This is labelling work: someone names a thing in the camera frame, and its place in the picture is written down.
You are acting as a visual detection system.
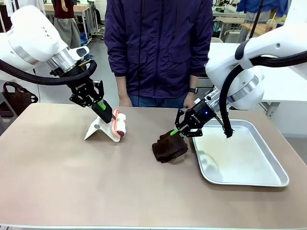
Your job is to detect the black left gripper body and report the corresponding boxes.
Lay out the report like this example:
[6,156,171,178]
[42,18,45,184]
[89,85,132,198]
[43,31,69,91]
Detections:
[64,71,98,103]

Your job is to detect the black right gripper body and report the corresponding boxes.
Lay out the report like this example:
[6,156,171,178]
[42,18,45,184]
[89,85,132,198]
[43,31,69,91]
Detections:
[189,99,218,127]

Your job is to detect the dark brown towel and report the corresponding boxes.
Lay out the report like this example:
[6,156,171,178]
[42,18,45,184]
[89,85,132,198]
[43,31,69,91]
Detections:
[152,131,189,165]

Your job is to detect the pink lint roller black foam handle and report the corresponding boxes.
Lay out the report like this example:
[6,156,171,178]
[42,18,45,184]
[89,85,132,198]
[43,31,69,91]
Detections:
[92,102,128,140]

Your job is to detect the person's right forearm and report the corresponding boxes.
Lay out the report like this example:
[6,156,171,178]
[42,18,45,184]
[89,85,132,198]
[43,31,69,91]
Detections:
[107,46,129,93]

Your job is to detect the person's left forearm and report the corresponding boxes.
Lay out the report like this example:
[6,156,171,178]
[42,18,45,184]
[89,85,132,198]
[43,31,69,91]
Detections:
[189,51,213,89]

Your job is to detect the person's left hand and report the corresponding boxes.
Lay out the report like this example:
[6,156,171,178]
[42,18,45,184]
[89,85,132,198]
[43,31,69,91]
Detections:
[183,92,199,109]

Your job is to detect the person's right hand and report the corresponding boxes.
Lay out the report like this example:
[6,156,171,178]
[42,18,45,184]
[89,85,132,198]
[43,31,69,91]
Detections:
[118,89,133,107]

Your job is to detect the blue jeans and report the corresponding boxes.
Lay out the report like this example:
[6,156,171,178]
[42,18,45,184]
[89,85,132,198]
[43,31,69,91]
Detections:
[127,92,190,109]

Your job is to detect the white lint roller stand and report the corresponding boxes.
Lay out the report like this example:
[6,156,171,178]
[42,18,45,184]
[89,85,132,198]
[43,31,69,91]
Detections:
[83,116,121,145]

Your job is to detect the silver metal tray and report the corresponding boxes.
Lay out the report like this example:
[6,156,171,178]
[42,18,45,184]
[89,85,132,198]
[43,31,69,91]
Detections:
[191,119,290,187]

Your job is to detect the brown tote bag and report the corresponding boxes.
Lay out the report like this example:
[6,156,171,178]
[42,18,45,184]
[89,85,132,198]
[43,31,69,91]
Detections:
[2,81,39,116]

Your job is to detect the mannequin red top grey skirt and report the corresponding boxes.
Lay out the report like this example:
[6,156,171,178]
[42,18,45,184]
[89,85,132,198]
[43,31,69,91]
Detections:
[51,0,82,49]

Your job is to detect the purple jacket torso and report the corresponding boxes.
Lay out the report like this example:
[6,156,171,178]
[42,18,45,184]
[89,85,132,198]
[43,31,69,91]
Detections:
[104,0,214,99]

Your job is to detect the wooden background desk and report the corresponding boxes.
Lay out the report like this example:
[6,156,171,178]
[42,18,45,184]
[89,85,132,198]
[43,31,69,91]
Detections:
[44,4,99,38]

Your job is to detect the black stand pole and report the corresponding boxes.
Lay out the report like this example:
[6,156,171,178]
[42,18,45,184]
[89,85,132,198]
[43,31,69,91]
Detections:
[248,0,265,41]

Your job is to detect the plastic drink cup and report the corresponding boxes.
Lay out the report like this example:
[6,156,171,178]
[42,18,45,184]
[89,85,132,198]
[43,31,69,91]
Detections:
[264,18,277,32]

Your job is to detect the blue hanging garment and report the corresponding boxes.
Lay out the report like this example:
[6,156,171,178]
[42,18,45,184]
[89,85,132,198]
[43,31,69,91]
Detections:
[236,0,290,18]

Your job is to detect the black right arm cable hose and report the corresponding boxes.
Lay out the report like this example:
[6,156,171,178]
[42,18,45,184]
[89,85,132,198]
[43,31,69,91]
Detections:
[220,54,307,139]

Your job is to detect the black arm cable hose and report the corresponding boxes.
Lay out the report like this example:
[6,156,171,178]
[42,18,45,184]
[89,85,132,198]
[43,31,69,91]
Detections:
[0,58,98,86]
[220,54,307,139]

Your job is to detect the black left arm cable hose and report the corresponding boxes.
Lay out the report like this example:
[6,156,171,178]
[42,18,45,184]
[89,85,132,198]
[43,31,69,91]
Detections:
[0,58,98,86]

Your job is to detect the black chair frame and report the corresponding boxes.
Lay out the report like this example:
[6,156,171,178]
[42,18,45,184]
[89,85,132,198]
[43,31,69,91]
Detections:
[0,92,19,136]

